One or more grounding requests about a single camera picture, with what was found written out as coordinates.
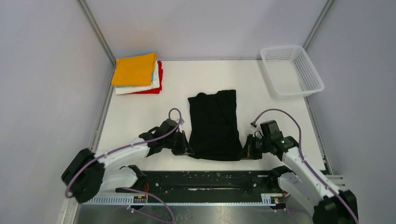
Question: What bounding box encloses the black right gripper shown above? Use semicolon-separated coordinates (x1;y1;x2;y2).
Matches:
237;134;271;160

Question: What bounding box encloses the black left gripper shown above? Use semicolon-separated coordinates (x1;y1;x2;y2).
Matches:
163;129;193;155

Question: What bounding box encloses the black t shirt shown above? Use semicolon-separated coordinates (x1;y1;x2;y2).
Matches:
188;90;242;161

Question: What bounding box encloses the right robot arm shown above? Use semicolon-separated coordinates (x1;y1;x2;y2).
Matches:
240;120;359;224

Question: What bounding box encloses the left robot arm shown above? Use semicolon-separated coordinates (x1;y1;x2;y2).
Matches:
61;119;194;203

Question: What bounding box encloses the right controller box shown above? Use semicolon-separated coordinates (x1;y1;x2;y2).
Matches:
270;196;284;205

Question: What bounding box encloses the folded red t shirt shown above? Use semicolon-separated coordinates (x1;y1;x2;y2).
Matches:
132;61;163;94

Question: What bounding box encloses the folded white t shirt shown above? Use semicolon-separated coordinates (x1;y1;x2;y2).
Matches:
115;62;161;95

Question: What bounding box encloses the white plastic basket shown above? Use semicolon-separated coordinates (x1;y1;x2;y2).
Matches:
260;45;325;99

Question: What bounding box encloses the folded orange t shirt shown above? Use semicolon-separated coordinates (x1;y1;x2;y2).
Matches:
112;52;156;86

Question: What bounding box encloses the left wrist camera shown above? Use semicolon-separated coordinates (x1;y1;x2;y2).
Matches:
176;118;184;126

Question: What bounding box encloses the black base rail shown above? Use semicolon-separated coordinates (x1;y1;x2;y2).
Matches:
131;171;284;204

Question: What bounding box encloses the slotted cable duct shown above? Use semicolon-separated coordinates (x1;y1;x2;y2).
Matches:
85;193;279;207

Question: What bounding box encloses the left aluminium frame post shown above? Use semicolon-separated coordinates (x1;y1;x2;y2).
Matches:
76;0;116;67

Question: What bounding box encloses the aluminium frame post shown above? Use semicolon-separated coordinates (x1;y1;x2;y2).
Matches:
76;0;116;67
303;0;335;50

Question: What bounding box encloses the right aluminium frame post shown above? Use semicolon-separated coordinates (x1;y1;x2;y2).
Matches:
303;0;335;50

